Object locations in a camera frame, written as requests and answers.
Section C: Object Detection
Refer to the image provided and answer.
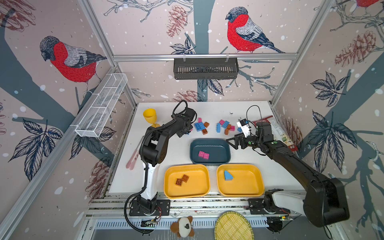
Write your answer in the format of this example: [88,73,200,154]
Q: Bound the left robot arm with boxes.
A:
[139,107,197,201]

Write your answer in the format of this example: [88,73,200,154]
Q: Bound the blue sloped lego brick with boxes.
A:
[224,171,234,181]

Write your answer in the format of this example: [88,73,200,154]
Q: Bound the yellow tray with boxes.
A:
[217,164,265,197]
[164,165,211,199]

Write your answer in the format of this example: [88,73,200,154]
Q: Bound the brown lego brick front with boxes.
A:
[182,175,189,183]

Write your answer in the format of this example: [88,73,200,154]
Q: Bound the pink tongs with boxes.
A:
[126,136,144,170]

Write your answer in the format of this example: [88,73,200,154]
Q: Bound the woven bamboo plate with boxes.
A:
[214,211,255,240]

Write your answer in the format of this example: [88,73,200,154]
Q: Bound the blue upright lego brick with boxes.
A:
[216,123,221,133]

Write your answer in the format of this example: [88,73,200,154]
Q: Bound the white wire basket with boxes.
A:
[75,73,128,138]

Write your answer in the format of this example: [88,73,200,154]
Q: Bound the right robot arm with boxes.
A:
[226,123,350,228]

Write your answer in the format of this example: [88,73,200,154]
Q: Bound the small pink lego brick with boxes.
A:
[203,153,210,160]

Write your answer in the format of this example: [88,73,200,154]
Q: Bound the black hanging basket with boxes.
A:
[174,58,239,80]

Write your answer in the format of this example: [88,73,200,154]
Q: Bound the yellow plastic goblet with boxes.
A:
[143,109,160,128]

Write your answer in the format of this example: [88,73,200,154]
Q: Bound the large blue lego brick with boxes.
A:
[194,122,206,132]

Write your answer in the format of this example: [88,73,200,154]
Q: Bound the blue lego brick right group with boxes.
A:
[222,121,230,129]

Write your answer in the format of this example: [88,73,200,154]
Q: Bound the left yellow tray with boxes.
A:
[164,165,211,199]

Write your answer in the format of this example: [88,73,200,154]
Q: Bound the snack package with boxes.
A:
[254,115,299,152]

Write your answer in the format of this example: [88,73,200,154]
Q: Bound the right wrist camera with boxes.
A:
[237,119,252,137]

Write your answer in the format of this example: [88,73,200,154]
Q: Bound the dark teal tray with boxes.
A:
[190,138,231,166]

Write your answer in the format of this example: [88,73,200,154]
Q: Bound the plush toy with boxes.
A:
[170,216,195,238]

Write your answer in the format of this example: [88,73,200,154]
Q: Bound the right yellow tray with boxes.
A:
[217,164,265,197]

